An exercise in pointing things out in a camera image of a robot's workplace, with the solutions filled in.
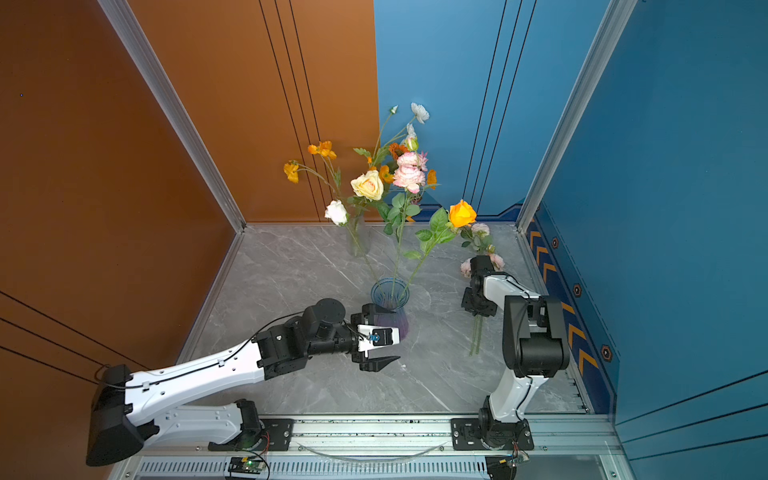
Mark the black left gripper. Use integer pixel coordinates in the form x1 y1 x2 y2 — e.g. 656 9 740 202
307 302 402 370

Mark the purple glass vase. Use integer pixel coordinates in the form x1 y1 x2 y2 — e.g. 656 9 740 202
370 277 410 341

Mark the pink rose flower stem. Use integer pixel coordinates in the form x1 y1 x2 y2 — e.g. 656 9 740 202
460 223 505 356

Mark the single orange ranunculus stem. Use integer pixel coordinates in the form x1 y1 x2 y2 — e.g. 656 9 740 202
404 200 477 288

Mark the clear ribbed glass vase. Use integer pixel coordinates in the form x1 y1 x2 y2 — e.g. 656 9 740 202
346 212 369 258

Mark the white rose bud stem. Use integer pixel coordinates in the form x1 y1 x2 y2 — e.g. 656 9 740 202
325 200 380 281

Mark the bright pink rose stem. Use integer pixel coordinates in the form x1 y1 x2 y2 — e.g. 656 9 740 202
382 152 427 280

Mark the cream white rose stem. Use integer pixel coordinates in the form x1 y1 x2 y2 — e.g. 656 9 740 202
349 169 386 216

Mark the orange gerbera flower stem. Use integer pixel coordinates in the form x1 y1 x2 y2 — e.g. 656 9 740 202
388 143 411 162

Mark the orange poppy flower stem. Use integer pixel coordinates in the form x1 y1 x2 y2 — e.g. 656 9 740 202
282 140 346 205

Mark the white ranunculus flower stem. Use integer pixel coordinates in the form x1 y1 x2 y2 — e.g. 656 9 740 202
374 102 431 153

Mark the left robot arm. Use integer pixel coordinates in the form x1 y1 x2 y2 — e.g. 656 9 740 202
86 298 401 467

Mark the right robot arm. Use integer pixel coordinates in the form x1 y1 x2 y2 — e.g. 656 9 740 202
451 272 571 451

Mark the green circuit board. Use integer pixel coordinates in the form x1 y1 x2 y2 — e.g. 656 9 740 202
227 456 269 478

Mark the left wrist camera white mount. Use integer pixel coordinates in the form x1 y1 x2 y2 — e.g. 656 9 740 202
357 325 400 353

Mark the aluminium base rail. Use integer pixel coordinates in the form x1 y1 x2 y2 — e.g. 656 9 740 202
109 414 633 479

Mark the aluminium corner post right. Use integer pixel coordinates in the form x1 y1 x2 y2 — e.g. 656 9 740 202
515 0 638 233

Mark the aluminium corner post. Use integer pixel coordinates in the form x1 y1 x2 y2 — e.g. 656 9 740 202
515 0 638 233
98 0 247 235

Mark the aluminium corner post left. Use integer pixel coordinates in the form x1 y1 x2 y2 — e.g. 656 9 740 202
98 0 247 235

